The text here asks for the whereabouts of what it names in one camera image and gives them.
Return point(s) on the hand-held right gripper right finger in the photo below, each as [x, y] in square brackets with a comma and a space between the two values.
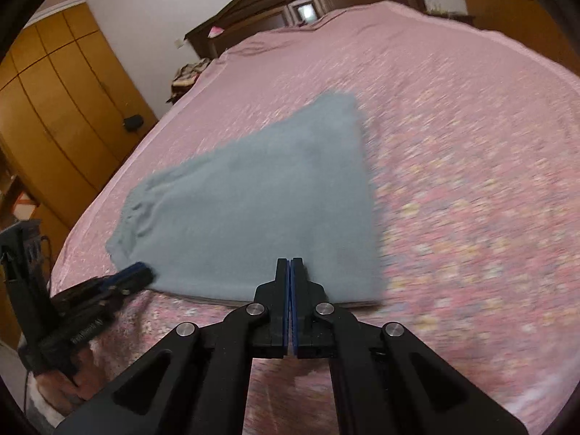
[308, 321]

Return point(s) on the person's left forearm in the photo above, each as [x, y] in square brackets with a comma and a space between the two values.
[43, 412]

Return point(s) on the small pink item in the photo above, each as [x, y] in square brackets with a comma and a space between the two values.
[215, 31]

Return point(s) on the grey-blue pants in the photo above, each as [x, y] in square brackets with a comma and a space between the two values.
[272, 208]

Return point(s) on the yellow wooden wardrobe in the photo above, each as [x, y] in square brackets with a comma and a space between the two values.
[59, 113]

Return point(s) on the pile of patterned clothes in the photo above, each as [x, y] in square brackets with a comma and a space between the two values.
[188, 77]

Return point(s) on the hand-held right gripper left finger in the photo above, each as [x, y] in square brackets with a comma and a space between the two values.
[272, 321]

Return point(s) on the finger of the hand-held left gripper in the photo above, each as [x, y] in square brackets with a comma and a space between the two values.
[136, 283]
[129, 272]

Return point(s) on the yellow wooden cabinet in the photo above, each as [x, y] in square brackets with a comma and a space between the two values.
[516, 22]

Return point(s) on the small black bag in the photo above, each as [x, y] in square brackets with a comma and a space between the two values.
[133, 122]

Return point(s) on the dark wooden headboard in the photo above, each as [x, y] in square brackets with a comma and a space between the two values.
[290, 4]

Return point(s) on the pink patterned bedspread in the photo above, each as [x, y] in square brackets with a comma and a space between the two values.
[453, 167]

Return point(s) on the person's left hand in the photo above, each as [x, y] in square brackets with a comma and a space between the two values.
[68, 383]

